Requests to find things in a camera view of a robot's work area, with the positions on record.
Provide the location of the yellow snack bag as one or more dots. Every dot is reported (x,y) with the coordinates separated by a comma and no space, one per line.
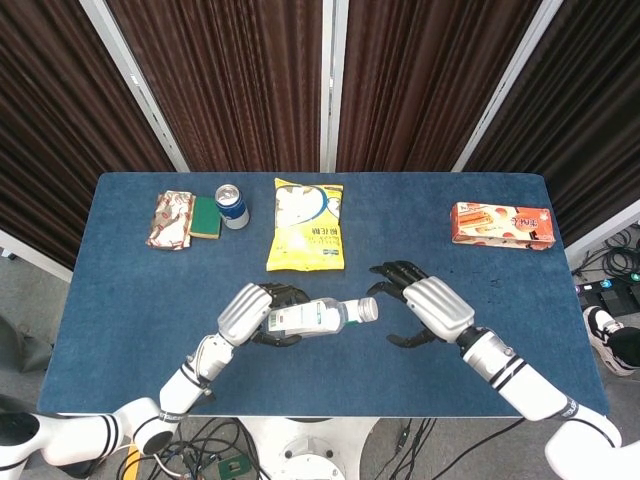
(306,235)

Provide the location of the orange biscuit box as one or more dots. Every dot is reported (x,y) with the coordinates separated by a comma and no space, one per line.
(500,225)

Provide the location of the red white wrapped packet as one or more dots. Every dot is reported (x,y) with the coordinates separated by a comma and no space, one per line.
(169,220)

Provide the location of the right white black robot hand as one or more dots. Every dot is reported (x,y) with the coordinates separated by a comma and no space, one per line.
(440,307)

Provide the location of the white frame post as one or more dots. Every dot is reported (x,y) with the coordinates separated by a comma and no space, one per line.
(605,227)
(332,85)
(132,80)
(35,255)
(505,85)

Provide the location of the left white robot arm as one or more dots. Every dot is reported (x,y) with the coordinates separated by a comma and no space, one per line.
(185,387)

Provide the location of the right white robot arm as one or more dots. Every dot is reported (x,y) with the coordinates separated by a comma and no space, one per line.
(525,387)

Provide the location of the brown pleated curtain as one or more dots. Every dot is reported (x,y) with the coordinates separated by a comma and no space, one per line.
(425,75)
(235,85)
(60,125)
(590,115)

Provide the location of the clear plastic bottle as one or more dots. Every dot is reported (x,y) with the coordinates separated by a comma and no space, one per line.
(315,317)

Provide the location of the green yellow sponge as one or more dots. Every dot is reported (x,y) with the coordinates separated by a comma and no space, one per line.
(206,217)

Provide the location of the white black sneaker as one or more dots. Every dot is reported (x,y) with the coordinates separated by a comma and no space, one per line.
(600,335)

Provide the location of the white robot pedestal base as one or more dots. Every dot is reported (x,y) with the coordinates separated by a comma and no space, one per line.
(305,450)

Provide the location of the green circuit board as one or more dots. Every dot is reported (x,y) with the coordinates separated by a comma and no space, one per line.
(233,467)

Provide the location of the blue soda can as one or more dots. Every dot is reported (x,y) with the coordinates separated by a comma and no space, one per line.
(234,210)

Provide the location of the blue table mat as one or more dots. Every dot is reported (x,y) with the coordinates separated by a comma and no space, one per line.
(150,300)

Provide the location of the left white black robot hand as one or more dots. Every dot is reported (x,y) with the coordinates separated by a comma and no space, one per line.
(242,312)

